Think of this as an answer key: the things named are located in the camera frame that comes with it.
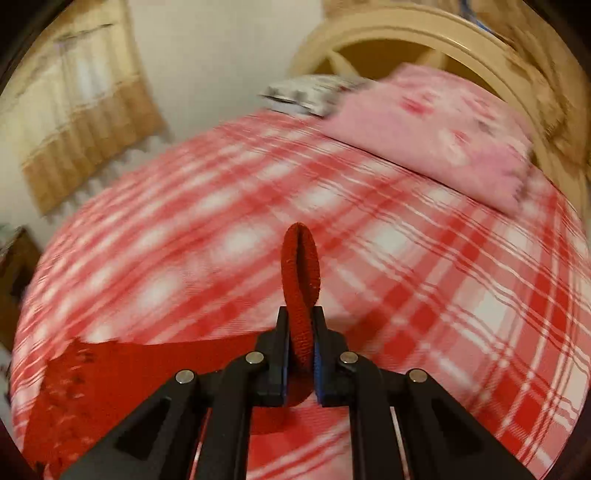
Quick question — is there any red knitted sweater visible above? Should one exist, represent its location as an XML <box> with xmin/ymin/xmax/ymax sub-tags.
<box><xmin>23</xmin><ymin>223</ymin><xmax>349</xmax><ymax>479</ymax></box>

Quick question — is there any red white plaid bedspread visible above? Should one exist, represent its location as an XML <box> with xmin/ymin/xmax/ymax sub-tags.
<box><xmin>11</xmin><ymin>111</ymin><xmax>590</xmax><ymax>478</ymax></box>

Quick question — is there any brown wooden desk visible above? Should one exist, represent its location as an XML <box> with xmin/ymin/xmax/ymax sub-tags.
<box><xmin>0</xmin><ymin>226</ymin><xmax>41</xmax><ymax>352</ymax></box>

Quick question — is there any pink floral pillow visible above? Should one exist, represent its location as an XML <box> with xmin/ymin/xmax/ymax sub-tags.
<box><xmin>321</xmin><ymin>64</ymin><xmax>533</xmax><ymax>215</ymax></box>

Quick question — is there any beige patterned curtain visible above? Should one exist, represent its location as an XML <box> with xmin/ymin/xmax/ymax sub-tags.
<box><xmin>1</xmin><ymin>1</ymin><xmax>164</xmax><ymax>215</ymax></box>

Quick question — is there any grey white patterned pillow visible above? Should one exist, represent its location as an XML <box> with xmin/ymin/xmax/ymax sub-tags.
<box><xmin>259</xmin><ymin>74</ymin><xmax>372</xmax><ymax>118</ymax></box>

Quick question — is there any cream wooden headboard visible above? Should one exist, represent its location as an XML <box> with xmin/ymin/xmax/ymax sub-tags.
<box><xmin>288</xmin><ymin>1</ymin><xmax>590</xmax><ymax>220</ymax></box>

